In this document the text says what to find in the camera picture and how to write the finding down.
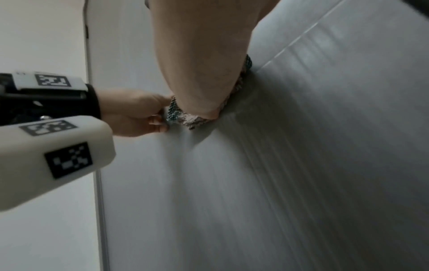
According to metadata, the left wristband with markers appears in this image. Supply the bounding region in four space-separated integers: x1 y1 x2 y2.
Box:
0 71 102 125

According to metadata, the white marker cube on wrist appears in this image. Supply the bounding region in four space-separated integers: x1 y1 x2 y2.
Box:
0 115 117 213

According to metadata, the dark grey door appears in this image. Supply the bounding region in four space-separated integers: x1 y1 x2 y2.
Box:
87 0 429 271

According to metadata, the grey cleaning cloth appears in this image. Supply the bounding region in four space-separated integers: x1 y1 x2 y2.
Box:
165 54 253 130

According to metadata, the person's right hand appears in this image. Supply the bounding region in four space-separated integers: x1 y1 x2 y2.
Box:
149 0 281 121

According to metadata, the person's left hand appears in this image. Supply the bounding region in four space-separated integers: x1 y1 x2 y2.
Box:
97 88 173 138

